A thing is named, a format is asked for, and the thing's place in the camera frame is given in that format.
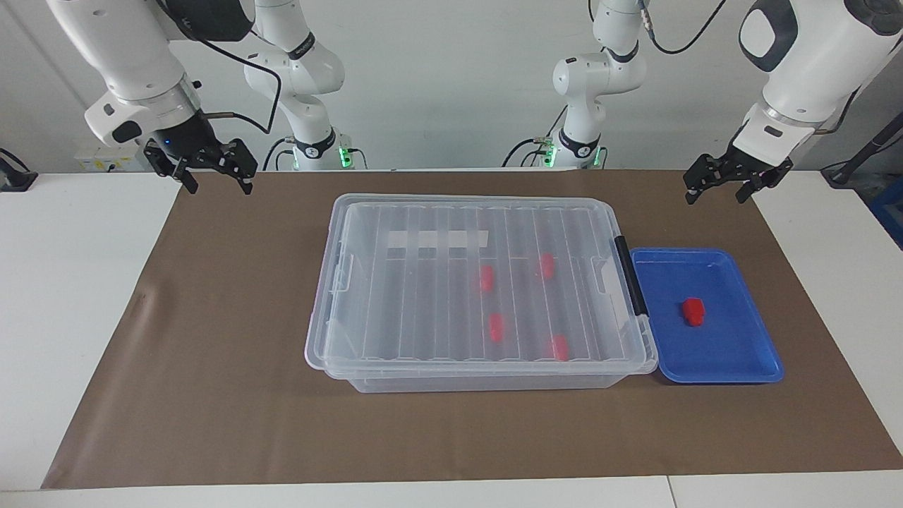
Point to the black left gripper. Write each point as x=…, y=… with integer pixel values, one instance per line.
x=741, y=168

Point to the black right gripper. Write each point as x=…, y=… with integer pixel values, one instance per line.
x=187, y=144

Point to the red block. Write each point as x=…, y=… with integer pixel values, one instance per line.
x=486, y=279
x=547, y=266
x=559, y=347
x=497, y=327
x=693, y=312

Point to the clear plastic box lid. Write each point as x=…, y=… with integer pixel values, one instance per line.
x=423, y=317

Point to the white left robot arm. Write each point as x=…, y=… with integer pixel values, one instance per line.
x=811, y=63

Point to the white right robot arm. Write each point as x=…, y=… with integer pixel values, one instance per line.
x=120, y=42

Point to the blue plastic tray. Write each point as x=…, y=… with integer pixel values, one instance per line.
x=726, y=353

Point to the clear plastic storage box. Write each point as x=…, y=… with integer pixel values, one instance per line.
x=494, y=383

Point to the brown table mat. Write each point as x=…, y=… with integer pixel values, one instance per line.
x=211, y=423

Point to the white wall power outlet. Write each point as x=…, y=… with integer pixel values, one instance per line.
x=106, y=161

